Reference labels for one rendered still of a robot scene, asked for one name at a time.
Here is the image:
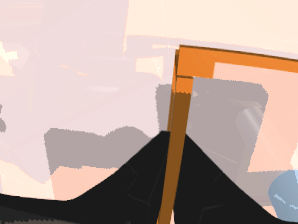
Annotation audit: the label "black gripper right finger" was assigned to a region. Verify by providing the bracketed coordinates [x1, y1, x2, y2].
[173, 133, 298, 224]

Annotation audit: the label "light blue cylinder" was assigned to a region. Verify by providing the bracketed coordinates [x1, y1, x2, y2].
[267, 169, 298, 222]

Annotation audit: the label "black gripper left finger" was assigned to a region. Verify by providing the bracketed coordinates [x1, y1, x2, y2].
[0, 131, 170, 224]

